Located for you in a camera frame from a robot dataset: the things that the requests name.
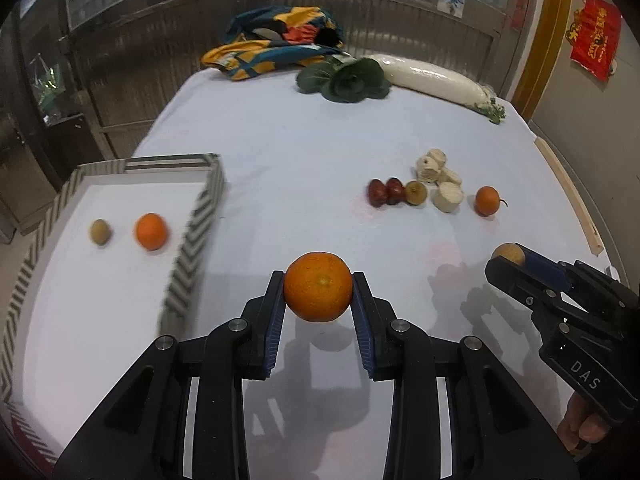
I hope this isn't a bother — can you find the white tablecloth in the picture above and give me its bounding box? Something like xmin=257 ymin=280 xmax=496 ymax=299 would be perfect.
xmin=20 ymin=60 xmax=626 ymax=480

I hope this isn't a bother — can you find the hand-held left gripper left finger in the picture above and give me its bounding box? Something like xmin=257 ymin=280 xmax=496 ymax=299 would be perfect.
xmin=52 ymin=270 xmax=288 ymax=480

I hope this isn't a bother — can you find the red wall decoration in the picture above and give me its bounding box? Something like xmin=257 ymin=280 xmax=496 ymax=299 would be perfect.
xmin=565 ymin=0 xmax=623 ymax=81

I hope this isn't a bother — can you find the green bok choy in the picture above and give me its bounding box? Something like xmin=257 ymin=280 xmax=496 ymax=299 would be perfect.
xmin=296 ymin=56 xmax=392 ymax=104

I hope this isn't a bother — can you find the small orange with stem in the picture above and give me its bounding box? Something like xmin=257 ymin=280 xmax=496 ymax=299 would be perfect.
xmin=474 ymin=186 xmax=509 ymax=218

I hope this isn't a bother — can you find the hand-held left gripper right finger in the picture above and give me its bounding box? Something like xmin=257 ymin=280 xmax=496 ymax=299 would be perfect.
xmin=350 ymin=271 xmax=581 ymax=480

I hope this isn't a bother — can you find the wooden strip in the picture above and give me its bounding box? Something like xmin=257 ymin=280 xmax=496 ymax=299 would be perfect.
xmin=535 ymin=137 xmax=603 ymax=256

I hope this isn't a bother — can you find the person's right hand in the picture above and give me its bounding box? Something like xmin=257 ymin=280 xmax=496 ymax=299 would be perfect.
xmin=557 ymin=392 xmax=609 ymax=453

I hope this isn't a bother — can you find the stainless glass-door cabinet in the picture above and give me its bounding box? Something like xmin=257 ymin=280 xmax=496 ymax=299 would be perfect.
xmin=10 ymin=5 xmax=106 ymax=171

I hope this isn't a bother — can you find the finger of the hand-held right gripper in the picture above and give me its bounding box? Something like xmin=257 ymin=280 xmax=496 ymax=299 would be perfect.
xmin=484 ymin=256 xmax=561 ymax=313
xmin=520 ymin=245 xmax=572 ymax=292

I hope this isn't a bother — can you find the striped-rim white tray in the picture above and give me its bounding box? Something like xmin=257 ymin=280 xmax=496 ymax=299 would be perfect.
xmin=0 ymin=152 xmax=226 ymax=466

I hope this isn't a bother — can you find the white radish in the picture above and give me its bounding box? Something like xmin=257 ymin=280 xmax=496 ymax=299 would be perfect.
xmin=372 ymin=53 xmax=507 ymax=125

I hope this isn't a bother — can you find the colourful patterned cloth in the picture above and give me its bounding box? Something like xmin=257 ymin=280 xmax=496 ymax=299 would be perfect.
xmin=201 ymin=6 xmax=346 ymax=82

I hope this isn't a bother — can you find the brown longan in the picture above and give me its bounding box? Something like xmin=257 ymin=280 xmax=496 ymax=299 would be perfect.
xmin=89 ymin=218 xmax=114 ymax=247
xmin=404 ymin=181 xmax=429 ymax=207
xmin=491 ymin=242 xmax=526 ymax=267

